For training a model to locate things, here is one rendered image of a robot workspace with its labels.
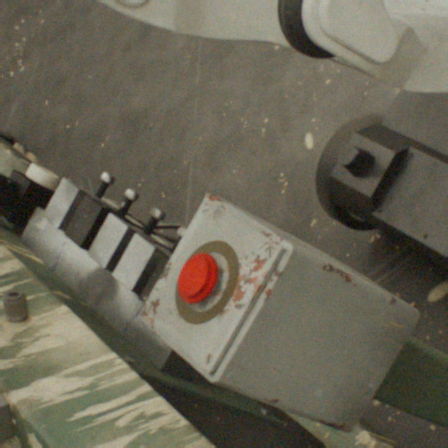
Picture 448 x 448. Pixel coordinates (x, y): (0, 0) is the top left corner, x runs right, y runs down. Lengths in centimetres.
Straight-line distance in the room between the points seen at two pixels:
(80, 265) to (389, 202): 62
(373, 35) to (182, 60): 131
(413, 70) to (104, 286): 52
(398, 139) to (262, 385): 103
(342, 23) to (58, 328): 51
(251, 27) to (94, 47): 166
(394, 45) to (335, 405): 63
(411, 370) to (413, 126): 90
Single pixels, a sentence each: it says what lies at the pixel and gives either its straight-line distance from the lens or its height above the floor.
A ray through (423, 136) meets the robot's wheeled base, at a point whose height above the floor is 17.
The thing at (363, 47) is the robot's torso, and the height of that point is 57.
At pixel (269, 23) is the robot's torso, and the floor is 67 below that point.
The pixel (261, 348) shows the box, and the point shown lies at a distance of 89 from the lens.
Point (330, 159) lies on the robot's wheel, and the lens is 196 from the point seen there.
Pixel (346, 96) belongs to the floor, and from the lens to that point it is 229.
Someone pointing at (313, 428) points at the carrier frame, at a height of 18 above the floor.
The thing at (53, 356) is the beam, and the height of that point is 86.
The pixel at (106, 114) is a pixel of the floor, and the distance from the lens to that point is 286.
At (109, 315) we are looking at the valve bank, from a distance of 131.
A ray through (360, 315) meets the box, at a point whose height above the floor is 83.
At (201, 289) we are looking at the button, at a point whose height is 94.
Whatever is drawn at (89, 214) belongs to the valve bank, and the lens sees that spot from 137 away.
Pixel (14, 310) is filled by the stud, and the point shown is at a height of 88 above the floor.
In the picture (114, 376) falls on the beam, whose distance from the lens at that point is 112.
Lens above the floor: 152
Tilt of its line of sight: 40 degrees down
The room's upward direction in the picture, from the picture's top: 63 degrees counter-clockwise
